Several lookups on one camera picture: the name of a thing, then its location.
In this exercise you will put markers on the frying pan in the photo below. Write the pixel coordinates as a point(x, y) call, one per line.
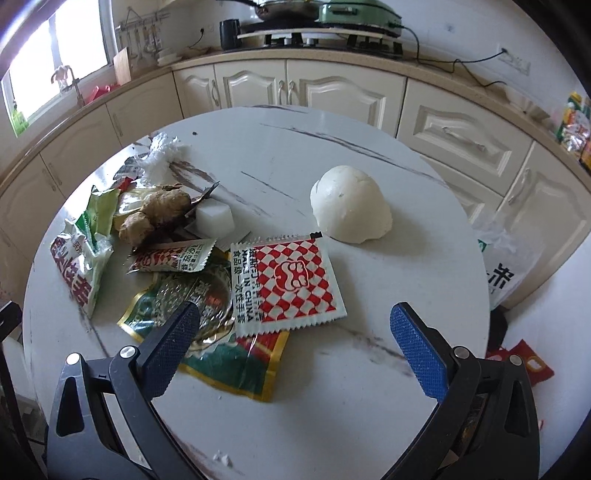
point(281, 10)

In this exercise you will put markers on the stack of white plates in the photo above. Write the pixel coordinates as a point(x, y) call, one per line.
point(167, 57)

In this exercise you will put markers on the small windowsill ornament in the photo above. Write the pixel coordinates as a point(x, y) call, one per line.
point(62, 74)

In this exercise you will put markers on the gold foil wrapper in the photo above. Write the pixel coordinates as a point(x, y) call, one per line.
point(127, 201)

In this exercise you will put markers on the colourful snack packets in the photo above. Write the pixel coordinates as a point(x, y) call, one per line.
point(575, 129)

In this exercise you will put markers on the red packaging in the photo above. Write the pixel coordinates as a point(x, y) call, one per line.
point(99, 92)

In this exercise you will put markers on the ginger root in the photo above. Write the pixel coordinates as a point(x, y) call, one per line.
point(157, 207)

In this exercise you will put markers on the kitchen window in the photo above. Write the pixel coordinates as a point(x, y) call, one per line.
point(60, 50)

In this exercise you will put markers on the wooden cutting board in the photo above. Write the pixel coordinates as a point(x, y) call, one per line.
point(122, 67)

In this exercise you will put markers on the gas stove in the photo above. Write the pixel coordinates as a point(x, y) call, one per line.
point(323, 40)

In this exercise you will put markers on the hanging utensil rail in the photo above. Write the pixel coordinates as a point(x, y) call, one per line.
point(147, 39)

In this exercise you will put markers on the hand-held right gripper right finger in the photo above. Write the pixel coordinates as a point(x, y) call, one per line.
point(415, 350)

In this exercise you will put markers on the black barcode wrapper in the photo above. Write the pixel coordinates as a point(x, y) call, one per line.
point(129, 167)

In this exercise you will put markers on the green gold-edged snack bag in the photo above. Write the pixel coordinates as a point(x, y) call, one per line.
point(244, 364)

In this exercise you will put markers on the metal faucet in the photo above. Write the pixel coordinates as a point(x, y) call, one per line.
point(77, 92)

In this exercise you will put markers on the dark wrapper scrap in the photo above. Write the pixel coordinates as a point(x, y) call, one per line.
point(205, 196)

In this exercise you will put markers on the green white red wrapper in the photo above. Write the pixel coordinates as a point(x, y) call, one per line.
point(78, 263)

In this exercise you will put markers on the brown red sauce packet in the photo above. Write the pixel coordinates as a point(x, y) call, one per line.
point(171, 256)

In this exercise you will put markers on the white cube in clear bag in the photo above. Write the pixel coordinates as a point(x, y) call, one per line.
point(213, 219)

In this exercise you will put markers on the cream kitchen cabinets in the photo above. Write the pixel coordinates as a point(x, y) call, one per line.
point(341, 87)

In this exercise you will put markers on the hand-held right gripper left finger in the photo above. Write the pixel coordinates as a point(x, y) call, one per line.
point(173, 341)

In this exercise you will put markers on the white steamed bun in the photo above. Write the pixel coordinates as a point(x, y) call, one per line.
point(351, 203)

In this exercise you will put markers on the black mug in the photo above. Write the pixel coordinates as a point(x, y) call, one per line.
point(229, 34)

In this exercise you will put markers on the green electric grill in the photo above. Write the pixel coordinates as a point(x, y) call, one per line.
point(360, 14)

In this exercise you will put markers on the crumpled clear plastic wrap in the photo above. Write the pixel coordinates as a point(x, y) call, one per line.
point(161, 157)

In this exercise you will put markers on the red white checkered sauce packet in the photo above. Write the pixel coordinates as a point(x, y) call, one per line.
point(291, 281)

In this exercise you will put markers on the red bag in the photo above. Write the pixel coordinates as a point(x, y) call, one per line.
point(531, 364)

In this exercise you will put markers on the white printed plastic bag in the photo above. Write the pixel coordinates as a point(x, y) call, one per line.
point(508, 258)

